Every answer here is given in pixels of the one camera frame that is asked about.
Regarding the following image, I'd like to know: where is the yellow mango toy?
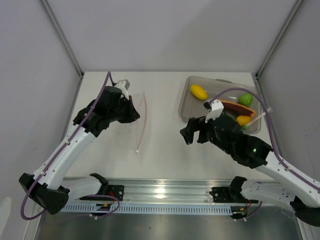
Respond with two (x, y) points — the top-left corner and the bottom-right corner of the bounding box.
(189, 84), (209, 101)

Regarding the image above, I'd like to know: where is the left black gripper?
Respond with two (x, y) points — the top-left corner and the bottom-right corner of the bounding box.
(108, 95), (140, 124)

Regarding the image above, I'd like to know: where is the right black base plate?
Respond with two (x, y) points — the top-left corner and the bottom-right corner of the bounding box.
(209, 186), (259, 204)

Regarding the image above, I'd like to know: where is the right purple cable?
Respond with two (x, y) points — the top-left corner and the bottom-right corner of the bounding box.
(208, 87), (320, 192)

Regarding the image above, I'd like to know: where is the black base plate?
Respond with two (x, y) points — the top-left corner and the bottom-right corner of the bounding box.
(101, 184), (125, 201)
(209, 186), (259, 204)

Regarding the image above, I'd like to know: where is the green onion toy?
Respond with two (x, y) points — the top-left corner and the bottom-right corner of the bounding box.
(240, 112), (266, 130)

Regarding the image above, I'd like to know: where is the green guava toy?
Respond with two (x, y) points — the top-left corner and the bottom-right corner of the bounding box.
(238, 93), (253, 107)

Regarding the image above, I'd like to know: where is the red meat slice toy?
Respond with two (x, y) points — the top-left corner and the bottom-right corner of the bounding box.
(220, 99), (256, 117)

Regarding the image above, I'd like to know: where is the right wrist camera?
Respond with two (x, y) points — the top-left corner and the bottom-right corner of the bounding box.
(203, 99), (224, 123)

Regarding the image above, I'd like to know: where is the white slotted cable duct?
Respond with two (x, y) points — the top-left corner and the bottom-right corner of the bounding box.
(61, 203), (233, 216)

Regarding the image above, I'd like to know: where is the clear plastic tray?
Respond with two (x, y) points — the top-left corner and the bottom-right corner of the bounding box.
(178, 76), (261, 135)

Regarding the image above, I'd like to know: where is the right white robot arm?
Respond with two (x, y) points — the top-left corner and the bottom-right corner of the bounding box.
(180, 115), (320, 227)

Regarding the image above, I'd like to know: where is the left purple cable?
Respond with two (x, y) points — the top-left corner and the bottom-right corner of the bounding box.
(19, 71), (116, 221)

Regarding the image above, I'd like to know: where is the aluminium mounting rail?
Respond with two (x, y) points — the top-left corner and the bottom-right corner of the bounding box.
(59, 177), (306, 207)

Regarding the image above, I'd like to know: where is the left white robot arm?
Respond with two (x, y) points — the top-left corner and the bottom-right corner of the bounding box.
(18, 80), (140, 215)

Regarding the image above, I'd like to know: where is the purple cable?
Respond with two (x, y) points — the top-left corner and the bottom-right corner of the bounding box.
(19, 71), (116, 221)
(208, 87), (320, 192)

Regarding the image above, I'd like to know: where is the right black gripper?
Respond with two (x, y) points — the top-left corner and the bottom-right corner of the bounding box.
(180, 111), (233, 155)

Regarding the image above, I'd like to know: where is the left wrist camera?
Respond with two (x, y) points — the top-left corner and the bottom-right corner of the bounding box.
(114, 79), (130, 100)

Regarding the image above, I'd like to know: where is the yellow lemon toy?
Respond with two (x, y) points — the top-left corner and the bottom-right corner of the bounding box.
(235, 115), (252, 127)

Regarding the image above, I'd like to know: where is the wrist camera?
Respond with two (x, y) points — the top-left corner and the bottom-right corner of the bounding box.
(114, 79), (130, 100)
(203, 99), (224, 123)

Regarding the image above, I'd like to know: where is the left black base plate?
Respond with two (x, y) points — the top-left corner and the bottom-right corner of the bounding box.
(101, 184), (125, 201)

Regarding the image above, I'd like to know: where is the clear zip top bag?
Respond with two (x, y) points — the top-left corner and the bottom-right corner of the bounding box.
(129, 92), (148, 155)

